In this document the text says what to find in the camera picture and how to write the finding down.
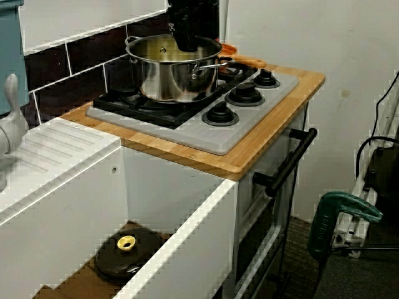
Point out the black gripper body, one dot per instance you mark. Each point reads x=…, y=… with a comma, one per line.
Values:
x=182, y=11

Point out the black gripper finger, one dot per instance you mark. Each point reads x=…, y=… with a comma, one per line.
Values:
x=187, y=39

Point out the stainless steel pot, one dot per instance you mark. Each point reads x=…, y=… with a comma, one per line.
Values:
x=174, y=81

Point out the orange toy frying pan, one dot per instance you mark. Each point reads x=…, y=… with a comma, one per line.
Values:
x=249, y=59

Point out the black stove knob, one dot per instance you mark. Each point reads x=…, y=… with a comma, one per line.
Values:
x=266, y=79
x=244, y=93
x=220, y=113

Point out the black burner grate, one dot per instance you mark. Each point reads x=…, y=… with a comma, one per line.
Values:
x=149, y=113

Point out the grey stove top panel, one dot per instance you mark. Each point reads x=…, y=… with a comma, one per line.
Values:
x=218, y=137

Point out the wooden countertop board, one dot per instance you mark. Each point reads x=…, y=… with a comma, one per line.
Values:
x=265, y=146

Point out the white oven cabinet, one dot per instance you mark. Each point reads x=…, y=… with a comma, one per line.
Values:
x=246, y=199

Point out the teal plastic container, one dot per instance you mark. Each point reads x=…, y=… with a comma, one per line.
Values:
x=11, y=62

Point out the grey toy faucet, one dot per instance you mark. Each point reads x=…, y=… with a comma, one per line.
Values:
x=14, y=124

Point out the white sink unit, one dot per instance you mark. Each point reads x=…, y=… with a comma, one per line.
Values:
x=187, y=249

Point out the dark lid with yellow knob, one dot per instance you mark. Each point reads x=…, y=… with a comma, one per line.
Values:
x=140, y=252

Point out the green power tool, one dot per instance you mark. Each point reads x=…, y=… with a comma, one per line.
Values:
x=321, y=227

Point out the dark box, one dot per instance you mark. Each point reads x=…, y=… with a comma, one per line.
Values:
x=386, y=168

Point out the brown cardboard sheet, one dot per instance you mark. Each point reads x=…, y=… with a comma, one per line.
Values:
x=78, y=283

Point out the thin black rod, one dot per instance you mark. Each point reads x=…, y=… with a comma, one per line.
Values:
x=374, y=248

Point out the white aluminium frame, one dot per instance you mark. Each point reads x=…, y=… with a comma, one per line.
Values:
x=343, y=230

